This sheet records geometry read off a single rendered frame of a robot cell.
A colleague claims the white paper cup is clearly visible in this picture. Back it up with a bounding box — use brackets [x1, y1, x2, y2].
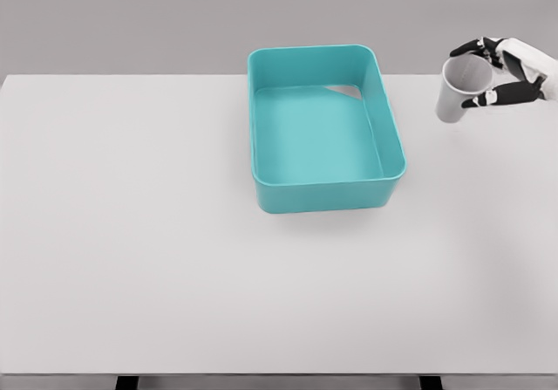
[434, 55, 495, 125]

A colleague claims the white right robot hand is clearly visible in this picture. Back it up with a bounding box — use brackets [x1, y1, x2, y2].
[449, 36, 558, 109]

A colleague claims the teal plastic basket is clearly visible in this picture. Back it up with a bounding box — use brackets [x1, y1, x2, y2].
[247, 44, 408, 215]

